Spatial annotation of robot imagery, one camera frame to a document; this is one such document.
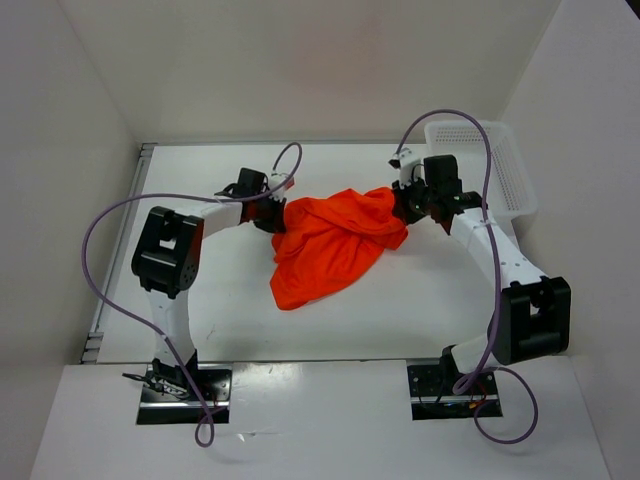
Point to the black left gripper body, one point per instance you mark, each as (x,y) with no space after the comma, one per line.
(266,212)

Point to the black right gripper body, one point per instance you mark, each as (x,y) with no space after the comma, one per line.
(414,200)

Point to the orange mesh shorts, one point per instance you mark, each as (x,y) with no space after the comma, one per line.
(330,243)

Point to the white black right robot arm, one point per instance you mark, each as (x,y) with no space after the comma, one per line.
(531,317)

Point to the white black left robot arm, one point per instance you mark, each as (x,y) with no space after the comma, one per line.
(167,257)

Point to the white plastic mesh basket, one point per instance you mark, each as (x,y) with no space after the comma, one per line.
(510,193)

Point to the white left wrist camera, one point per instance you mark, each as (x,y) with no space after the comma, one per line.
(278,184)

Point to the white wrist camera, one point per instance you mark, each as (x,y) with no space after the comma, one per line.
(278,184)
(408,163)

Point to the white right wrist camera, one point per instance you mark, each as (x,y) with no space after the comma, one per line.
(408,163)

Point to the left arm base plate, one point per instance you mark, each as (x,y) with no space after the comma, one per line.
(163,404)

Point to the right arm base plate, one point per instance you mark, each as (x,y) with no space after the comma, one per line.
(431,398)

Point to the aluminium table edge rail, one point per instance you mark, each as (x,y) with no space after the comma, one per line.
(126,213)

